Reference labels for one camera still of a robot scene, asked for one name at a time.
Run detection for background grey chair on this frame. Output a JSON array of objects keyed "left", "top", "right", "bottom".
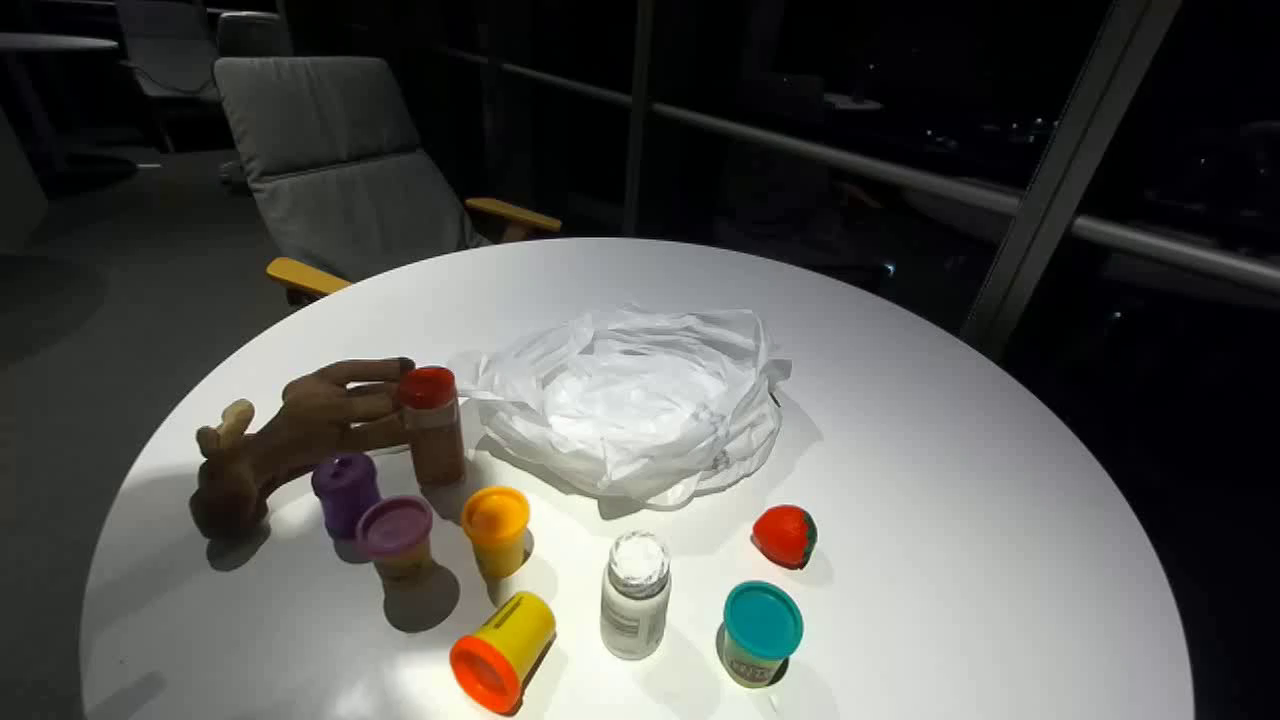
[{"left": 117, "top": 0, "right": 293, "bottom": 105}]

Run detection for white plastic bag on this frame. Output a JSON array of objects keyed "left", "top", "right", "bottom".
[{"left": 469, "top": 306, "right": 784, "bottom": 510}]

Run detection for grey chair wooden arms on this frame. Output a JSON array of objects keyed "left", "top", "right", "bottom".
[{"left": 217, "top": 55, "right": 564, "bottom": 301}]

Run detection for metal window railing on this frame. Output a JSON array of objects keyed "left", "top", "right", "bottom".
[{"left": 446, "top": 48, "right": 1280, "bottom": 292}]

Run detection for purple play-dough tub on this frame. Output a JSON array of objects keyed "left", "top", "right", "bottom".
[{"left": 313, "top": 453, "right": 380, "bottom": 538}]

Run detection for magenta lid play-dough tub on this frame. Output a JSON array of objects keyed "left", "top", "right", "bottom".
[{"left": 356, "top": 494, "right": 431, "bottom": 584}]

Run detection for brown plush toy animal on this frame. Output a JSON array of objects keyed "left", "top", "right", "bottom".
[{"left": 189, "top": 356, "right": 410, "bottom": 543}]

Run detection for orange lid play-dough tub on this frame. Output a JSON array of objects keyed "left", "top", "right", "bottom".
[{"left": 461, "top": 488, "right": 533, "bottom": 581}]

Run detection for brown jar red lid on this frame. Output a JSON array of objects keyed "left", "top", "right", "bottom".
[{"left": 395, "top": 362, "right": 469, "bottom": 488}]

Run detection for yellow tub orange lid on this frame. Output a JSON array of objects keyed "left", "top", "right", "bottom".
[{"left": 446, "top": 593, "right": 554, "bottom": 715}]

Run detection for teal lid play-dough tub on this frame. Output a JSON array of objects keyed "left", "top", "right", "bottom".
[{"left": 717, "top": 581, "right": 803, "bottom": 687}]

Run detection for white pill bottle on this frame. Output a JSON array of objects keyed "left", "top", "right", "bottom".
[{"left": 599, "top": 530, "right": 671, "bottom": 660}]

